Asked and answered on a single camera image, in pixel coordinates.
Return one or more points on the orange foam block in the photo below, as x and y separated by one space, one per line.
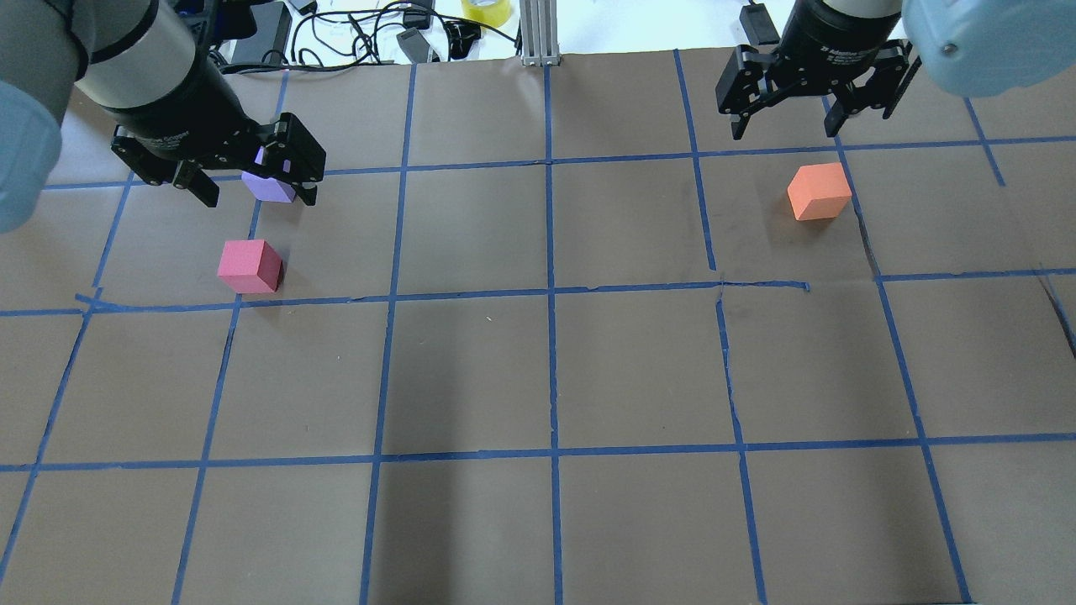
819 191

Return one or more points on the red foam block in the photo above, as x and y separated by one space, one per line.
250 266

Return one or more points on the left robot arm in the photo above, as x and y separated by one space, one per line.
147 65

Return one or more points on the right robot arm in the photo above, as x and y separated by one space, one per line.
978 49

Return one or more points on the purple foam block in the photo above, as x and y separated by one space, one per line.
268 189

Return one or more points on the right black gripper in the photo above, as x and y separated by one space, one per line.
841 44

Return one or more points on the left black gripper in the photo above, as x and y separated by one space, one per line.
187 112

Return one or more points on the aluminium frame post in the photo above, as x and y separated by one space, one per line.
538 42

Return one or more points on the yellow tape roll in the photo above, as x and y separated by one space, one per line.
493 13

